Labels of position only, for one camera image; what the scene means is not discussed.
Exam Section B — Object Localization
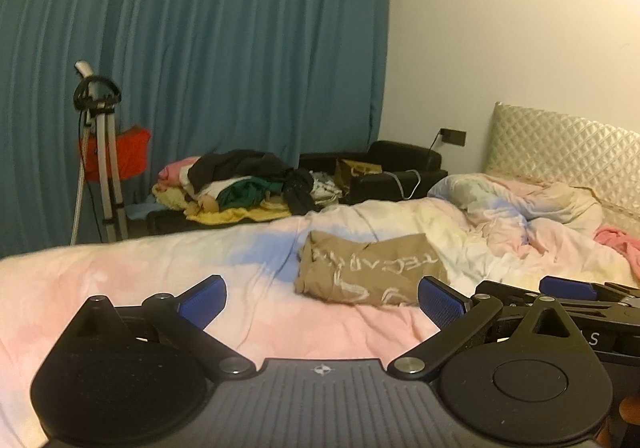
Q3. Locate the red cloth on stand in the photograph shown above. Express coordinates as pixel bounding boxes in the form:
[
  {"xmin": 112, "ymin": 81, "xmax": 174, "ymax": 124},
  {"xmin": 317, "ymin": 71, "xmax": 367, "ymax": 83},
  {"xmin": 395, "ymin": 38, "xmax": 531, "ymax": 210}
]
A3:
[{"xmin": 84, "ymin": 125, "xmax": 151, "ymax": 182}]

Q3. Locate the white charging cable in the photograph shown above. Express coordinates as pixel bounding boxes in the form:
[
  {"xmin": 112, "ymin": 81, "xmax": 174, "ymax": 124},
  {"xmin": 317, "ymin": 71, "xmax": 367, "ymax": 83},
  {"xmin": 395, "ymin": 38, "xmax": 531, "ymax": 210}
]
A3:
[{"xmin": 387, "ymin": 168, "xmax": 422, "ymax": 201}]

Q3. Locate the black wall socket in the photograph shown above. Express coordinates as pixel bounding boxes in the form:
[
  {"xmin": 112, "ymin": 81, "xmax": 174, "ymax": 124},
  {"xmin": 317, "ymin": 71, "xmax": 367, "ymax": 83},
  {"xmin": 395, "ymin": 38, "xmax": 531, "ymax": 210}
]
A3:
[{"xmin": 439, "ymin": 128, "xmax": 466, "ymax": 147}]

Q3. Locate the pile of mixed clothes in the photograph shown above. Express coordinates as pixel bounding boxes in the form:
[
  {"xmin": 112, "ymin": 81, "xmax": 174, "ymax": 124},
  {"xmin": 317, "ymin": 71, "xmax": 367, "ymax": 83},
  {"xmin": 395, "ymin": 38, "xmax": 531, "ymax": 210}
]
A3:
[{"xmin": 152, "ymin": 149, "xmax": 344, "ymax": 226}]

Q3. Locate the teal blue curtain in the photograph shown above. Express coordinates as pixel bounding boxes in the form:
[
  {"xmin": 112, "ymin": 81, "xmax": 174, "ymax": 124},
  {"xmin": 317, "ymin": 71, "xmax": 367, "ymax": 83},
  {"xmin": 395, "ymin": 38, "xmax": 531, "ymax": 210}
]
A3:
[{"xmin": 1, "ymin": 0, "xmax": 390, "ymax": 256}]

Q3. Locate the brown paper bag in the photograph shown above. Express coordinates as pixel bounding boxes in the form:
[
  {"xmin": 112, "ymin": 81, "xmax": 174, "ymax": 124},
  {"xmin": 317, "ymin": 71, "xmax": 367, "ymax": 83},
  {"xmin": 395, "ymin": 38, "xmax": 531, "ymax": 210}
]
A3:
[{"xmin": 334, "ymin": 159, "xmax": 382, "ymax": 194}]

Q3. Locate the pink garment on bed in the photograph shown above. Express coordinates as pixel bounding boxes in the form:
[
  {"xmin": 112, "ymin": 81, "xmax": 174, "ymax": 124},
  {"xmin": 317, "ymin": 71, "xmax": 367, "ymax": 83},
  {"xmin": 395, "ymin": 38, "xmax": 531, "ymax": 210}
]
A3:
[{"xmin": 594, "ymin": 226, "xmax": 640, "ymax": 279}]

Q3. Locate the black sofa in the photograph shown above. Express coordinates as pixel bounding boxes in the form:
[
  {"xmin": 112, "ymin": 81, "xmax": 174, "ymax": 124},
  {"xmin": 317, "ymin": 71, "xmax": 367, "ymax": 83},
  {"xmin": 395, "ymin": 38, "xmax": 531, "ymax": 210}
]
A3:
[{"xmin": 299, "ymin": 140, "xmax": 448, "ymax": 205}]

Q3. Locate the silver garment steamer stand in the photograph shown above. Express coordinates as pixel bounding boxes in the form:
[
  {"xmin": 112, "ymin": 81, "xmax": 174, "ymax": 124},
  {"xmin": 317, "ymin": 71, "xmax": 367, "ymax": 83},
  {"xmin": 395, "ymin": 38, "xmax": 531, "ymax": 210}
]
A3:
[{"xmin": 70, "ymin": 60, "xmax": 128, "ymax": 246}]

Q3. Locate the pastel pillow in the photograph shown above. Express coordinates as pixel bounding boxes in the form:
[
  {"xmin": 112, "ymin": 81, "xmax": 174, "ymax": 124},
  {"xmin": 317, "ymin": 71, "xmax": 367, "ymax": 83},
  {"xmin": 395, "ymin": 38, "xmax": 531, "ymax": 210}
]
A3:
[{"xmin": 427, "ymin": 174, "xmax": 525, "ymax": 212}]

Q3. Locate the tan printed t-shirt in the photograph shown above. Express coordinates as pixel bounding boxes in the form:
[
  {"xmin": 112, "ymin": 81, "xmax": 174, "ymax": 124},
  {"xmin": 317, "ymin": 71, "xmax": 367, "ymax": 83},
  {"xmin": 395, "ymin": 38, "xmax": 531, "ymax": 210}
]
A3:
[{"xmin": 294, "ymin": 230, "xmax": 449, "ymax": 307}]

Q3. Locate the pastel tie-dye duvet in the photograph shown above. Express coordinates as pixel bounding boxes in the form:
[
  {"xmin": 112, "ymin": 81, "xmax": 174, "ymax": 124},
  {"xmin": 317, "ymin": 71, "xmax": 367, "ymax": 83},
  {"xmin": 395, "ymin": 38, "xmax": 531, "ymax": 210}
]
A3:
[{"xmin": 1, "ymin": 174, "xmax": 639, "ymax": 447}]

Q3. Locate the quilted beige headboard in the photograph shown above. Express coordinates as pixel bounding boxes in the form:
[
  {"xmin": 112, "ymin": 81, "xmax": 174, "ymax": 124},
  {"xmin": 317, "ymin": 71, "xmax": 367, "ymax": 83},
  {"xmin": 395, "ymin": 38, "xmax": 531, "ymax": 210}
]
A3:
[{"xmin": 484, "ymin": 102, "xmax": 639, "ymax": 234}]

